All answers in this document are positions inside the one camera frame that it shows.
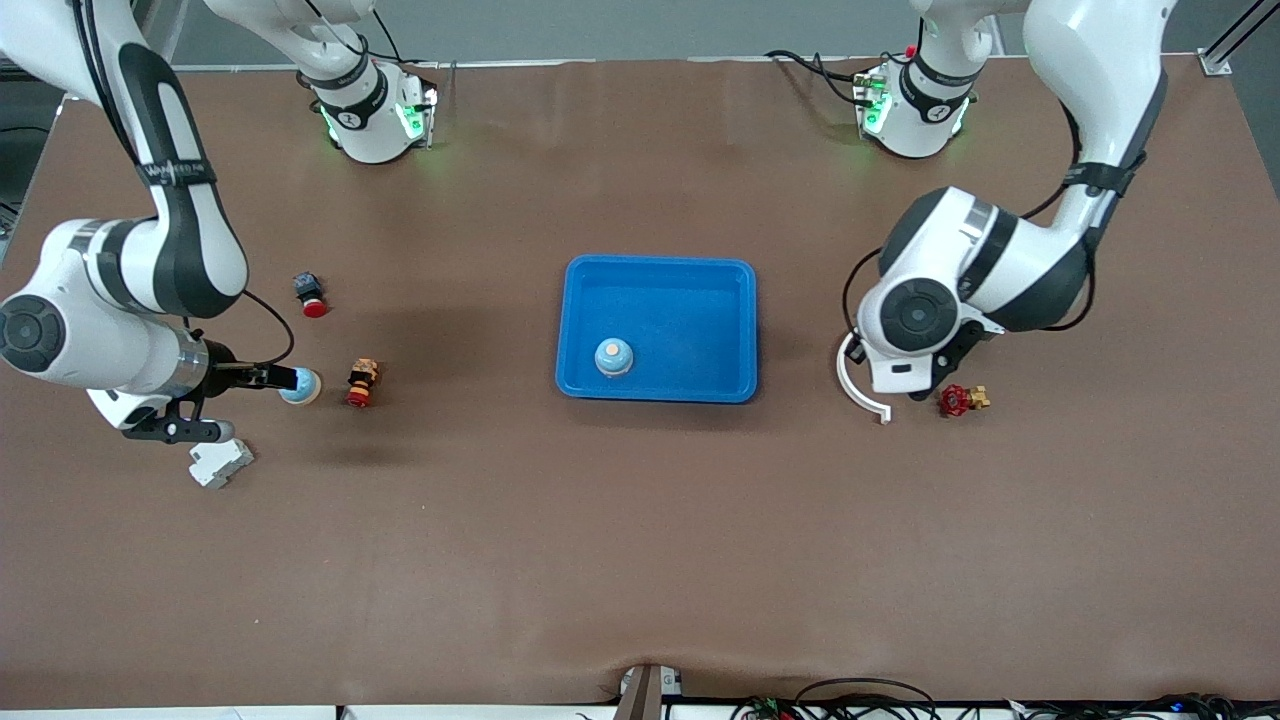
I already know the white circuit breaker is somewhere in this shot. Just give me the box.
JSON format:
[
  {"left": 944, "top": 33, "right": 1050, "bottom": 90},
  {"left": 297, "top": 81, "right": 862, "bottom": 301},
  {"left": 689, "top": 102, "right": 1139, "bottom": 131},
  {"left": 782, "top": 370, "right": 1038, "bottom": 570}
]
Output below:
[{"left": 188, "top": 438, "right": 256, "bottom": 490}]

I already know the blue plastic tray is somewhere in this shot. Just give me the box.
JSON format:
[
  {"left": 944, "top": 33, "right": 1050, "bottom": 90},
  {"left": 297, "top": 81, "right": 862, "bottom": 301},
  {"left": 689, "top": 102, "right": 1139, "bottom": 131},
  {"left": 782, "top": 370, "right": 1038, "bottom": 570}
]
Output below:
[{"left": 555, "top": 255, "right": 759, "bottom": 405}]

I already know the white curved pipe clamp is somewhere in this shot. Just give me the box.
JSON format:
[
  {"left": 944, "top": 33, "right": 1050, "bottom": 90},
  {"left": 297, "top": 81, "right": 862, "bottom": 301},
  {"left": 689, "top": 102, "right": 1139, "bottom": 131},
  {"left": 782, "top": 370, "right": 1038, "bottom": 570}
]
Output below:
[{"left": 836, "top": 330, "right": 893, "bottom": 426}]

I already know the red handwheel brass valve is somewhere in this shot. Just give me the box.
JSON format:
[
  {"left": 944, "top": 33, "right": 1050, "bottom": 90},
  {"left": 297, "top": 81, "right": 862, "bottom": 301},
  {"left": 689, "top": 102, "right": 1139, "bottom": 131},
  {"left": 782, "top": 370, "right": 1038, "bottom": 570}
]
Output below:
[{"left": 938, "top": 384, "right": 993, "bottom": 418}]

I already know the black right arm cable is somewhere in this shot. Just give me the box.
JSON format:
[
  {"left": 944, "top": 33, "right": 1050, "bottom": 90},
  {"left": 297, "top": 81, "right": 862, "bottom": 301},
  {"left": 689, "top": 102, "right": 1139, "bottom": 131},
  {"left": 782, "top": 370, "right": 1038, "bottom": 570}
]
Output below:
[{"left": 70, "top": 0, "right": 297, "bottom": 369}]

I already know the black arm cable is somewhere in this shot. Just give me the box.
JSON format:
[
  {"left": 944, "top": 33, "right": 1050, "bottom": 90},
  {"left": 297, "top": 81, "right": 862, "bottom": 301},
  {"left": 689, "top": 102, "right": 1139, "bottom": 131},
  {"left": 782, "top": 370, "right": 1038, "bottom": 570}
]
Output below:
[
  {"left": 843, "top": 100, "right": 1146, "bottom": 336},
  {"left": 70, "top": 0, "right": 297, "bottom": 369}
]

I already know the grey camera stand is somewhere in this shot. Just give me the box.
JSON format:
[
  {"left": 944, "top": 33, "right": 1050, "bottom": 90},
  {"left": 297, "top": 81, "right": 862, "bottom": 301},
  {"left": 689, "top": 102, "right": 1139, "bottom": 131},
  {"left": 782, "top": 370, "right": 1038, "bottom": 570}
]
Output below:
[{"left": 615, "top": 663, "right": 686, "bottom": 720}]

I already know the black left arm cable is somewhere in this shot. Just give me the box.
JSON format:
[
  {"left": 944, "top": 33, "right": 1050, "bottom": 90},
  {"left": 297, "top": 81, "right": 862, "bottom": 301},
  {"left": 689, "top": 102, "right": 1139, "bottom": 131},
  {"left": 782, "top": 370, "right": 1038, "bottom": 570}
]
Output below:
[{"left": 843, "top": 100, "right": 1146, "bottom": 336}]

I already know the black base cable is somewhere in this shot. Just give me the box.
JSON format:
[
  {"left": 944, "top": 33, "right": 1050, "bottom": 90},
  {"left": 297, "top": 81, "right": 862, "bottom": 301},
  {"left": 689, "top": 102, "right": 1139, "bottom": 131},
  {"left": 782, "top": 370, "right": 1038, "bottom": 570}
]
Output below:
[{"left": 765, "top": 48, "right": 886, "bottom": 108}]

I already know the black cable bundle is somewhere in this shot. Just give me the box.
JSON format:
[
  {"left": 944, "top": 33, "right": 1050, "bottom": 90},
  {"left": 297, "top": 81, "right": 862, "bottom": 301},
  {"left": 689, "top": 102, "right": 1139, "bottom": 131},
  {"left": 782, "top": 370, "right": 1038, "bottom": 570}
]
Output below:
[{"left": 730, "top": 678, "right": 1280, "bottom": 720}]

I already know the aluminium frame rail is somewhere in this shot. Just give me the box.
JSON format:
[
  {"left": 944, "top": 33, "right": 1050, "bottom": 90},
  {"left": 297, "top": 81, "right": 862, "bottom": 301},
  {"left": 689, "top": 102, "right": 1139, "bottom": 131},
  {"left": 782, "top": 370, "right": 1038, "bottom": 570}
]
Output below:
[{"left": 1200, "top": 0, "right": 1280, "bottom": 76}]

